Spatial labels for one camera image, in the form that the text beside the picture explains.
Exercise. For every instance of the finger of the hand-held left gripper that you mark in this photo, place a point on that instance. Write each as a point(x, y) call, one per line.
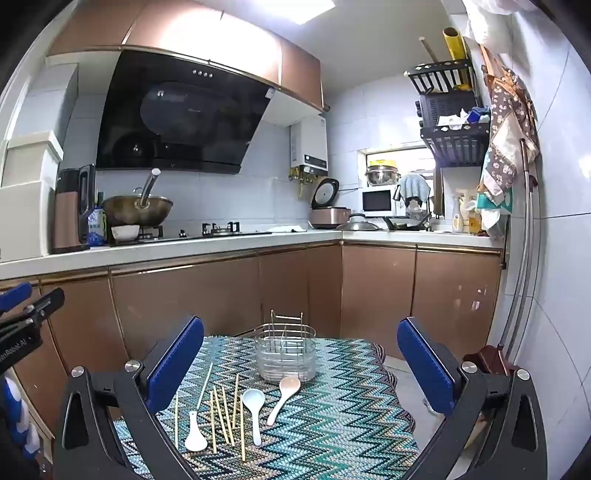
point(44, 304)
point(14, 295)

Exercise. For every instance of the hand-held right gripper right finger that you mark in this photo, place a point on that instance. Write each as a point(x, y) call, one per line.
point(427, 369)

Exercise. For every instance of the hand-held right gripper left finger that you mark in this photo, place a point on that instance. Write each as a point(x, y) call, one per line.
point(175, 364)

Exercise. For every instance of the group of wooden chopsticks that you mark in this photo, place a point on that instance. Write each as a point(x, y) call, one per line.
point(242, 429)

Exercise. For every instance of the clear utensil holder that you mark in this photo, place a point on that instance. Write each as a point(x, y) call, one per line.
point(286, 364)

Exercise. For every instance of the dark brown wooden stool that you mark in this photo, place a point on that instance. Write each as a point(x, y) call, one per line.
point(489, 357)

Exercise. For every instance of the blue white striped cloth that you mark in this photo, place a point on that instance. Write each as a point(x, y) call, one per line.
point(16, 415)

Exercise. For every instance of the copper lower cabinets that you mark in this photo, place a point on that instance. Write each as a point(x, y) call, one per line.
point(184, 295)

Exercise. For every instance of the small white spoon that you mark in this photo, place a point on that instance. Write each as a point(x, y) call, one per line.
point(196, 441)

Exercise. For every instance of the light blue spoon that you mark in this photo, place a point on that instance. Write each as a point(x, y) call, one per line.
point(253, 399)

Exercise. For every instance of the white storage box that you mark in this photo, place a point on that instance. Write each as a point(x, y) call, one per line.
point(23, 207)

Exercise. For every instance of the brown electric kettle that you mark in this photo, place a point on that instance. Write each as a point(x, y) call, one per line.
point(67, 212)

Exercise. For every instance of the blue label bottle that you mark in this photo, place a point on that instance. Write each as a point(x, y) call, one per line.
point(97, 224)

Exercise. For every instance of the white kitchen countertop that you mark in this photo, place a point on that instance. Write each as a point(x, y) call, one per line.
point(138, 251)

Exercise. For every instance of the white bowl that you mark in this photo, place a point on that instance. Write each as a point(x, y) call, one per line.
point(124, 232)

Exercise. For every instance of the zigzag patterned tablecloth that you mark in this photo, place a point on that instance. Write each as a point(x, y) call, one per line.
point(332, 429)

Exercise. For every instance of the cream spoon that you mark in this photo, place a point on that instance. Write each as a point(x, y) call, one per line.
point(290, 385)

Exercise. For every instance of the gas stove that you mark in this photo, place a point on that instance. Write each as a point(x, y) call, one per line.
point(207, 233)

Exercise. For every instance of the metal wok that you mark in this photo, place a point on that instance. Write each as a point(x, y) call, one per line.
point(138, 207)

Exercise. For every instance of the black frying pan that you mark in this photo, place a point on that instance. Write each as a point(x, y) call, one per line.
point(401, 225)

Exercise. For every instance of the white spray bottle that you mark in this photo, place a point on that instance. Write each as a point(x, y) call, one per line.
point(457, 217)

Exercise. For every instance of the yellow detergent bottle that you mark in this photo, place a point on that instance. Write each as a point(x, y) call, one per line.
point(472, 219)

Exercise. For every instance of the white plastic bag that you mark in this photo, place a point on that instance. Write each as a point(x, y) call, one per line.
point(491, 224)

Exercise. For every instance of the steel pot lid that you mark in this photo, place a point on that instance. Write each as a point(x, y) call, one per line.
point(358, 225)

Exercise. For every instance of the white microwave oven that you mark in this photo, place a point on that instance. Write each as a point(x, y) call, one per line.
point(376, 201)

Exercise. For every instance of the teal printed cloth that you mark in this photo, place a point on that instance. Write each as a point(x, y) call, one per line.
point(494, 203)

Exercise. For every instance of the brown rice cooker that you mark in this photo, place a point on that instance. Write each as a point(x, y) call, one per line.
point(330, 217)

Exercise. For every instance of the blue towel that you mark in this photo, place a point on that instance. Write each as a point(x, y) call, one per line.
point(414, 187)

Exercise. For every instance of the steel pot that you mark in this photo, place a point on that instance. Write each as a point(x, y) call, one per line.
point(382, 176)

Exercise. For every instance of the yellow plastic basin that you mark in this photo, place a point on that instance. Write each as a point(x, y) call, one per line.
point(383, 162)

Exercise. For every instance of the kitchen window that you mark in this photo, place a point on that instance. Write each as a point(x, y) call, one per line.
point(415, 157)

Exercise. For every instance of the black range hood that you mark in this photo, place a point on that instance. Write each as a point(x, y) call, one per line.
point(184, 115)

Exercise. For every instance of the white rag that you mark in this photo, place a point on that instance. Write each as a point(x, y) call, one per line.
point(452, 119)

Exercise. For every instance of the white water heater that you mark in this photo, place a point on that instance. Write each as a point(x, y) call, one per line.
point(309, 143)

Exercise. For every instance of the brown floral apron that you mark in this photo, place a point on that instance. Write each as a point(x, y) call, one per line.
point(501, 115)

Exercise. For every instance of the wooden rolling stick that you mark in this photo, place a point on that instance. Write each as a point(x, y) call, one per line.
point(427, 50)

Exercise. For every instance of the yellow film roll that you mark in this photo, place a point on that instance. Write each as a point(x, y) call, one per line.
point(455, 44)

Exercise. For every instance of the white hanging cloth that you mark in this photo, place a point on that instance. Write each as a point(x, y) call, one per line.
point(489, 21)

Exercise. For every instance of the ceiling light panel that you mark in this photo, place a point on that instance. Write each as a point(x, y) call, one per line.
point(277, 9)

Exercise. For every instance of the curved metal rail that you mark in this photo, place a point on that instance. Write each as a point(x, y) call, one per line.
point(528, 258)

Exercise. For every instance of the white boxed duct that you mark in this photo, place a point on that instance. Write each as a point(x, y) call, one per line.
point(46, 101)

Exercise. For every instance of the black wall rack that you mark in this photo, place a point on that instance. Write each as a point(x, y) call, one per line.
point(455, 145)

